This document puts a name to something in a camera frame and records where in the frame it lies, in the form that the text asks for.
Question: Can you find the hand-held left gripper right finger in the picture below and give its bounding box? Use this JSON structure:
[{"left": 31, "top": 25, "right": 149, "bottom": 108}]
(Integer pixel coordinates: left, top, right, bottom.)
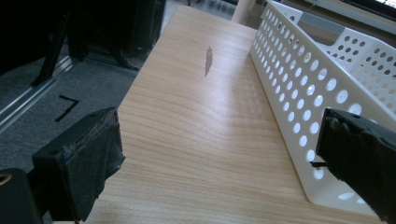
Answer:
[{"left": 315, "top": 107, "right": 396, "bottom": 224}]

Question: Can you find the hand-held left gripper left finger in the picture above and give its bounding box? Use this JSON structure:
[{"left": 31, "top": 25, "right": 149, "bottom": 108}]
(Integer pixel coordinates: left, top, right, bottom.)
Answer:
[{"left": 31, "top": 106, "right": 126, "bottom": 223}]

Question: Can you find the white perforated plastic basket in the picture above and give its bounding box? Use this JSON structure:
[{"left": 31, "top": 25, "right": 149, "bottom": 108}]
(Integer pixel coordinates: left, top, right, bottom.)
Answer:
[{"left": 248, "top": 0, "right": 396, "bottom": 217}]

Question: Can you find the black tripod stand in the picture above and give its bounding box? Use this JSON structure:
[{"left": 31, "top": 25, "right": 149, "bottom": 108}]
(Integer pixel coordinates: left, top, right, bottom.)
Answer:
[{"left": 30, "top": 6, "right": 139, "bottom": 88}]

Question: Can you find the dark cabinet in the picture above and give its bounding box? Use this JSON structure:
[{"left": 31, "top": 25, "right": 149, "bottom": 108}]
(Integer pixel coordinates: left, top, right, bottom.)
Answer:
[{"left": 66, "top": 0, "right": 167, "bottom": 54}]

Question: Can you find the pale round table leg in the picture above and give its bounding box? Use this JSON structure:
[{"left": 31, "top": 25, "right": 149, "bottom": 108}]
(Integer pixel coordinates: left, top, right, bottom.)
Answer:
[{"left": 232, "top": 0, "right": 258, "bottom": 26}]

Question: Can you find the metal floor rail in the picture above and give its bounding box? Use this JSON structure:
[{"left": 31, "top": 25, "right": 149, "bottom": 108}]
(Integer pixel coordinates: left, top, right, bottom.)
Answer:
[{"left": 0, "top": 55, "right": 74, "bottom": 133}]

